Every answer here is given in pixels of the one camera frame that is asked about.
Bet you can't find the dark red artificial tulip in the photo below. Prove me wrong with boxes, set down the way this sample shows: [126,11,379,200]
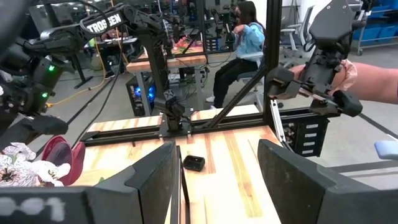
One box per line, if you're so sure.
[41,135,86,187]

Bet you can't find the person's forearm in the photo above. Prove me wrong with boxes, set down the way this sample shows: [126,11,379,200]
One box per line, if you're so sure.
[345,62,398,105]

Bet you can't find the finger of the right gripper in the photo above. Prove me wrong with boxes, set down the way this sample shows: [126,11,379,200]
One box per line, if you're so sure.
[0,119,35,152]
[30,114,70,136]

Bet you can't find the small black box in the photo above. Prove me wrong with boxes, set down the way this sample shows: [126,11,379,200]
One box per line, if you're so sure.
[182,154,206,172]

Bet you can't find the white blossom flower spray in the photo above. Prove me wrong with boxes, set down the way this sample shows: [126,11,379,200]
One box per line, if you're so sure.
[0,142,72,188]

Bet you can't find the black box white labels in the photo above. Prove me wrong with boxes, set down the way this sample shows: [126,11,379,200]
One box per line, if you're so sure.
[279,114,330,158]

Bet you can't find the person's hand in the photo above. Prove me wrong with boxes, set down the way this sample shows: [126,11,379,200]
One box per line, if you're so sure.
[289,58,358,97]

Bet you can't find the light blue padded seat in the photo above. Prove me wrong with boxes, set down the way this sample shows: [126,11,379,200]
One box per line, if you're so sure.
[374,139,398,161]

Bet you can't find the wooden desk grey legs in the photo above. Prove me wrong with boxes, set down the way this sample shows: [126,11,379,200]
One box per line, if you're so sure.
[126,45,239,119]

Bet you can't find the person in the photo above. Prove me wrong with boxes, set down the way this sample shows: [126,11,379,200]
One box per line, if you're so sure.
[205,1,267,110]

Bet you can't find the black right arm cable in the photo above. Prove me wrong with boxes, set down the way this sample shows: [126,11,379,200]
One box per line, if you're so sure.
[70,30,126,149]

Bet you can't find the blue storage bin rack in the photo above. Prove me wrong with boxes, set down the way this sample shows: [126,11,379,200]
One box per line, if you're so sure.
[354,0,398,57]

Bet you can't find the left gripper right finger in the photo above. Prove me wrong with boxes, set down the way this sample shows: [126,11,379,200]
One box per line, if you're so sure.
[257,139,398,224]

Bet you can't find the grey office chair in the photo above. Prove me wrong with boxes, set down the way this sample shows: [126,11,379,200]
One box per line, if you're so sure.
[279,5,315,68]

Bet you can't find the black computer tower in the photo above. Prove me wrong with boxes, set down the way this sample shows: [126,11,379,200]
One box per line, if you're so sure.
[126,73,157,118]

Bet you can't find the black pedestal stand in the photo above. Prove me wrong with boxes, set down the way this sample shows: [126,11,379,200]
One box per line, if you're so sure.
[68,52,95,90]

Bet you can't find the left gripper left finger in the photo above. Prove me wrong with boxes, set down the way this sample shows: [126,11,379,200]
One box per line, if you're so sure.
[86,141,178,224]

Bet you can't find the yellow extension cable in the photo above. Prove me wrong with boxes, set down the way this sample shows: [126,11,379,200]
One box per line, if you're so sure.
[46,27,125,107]

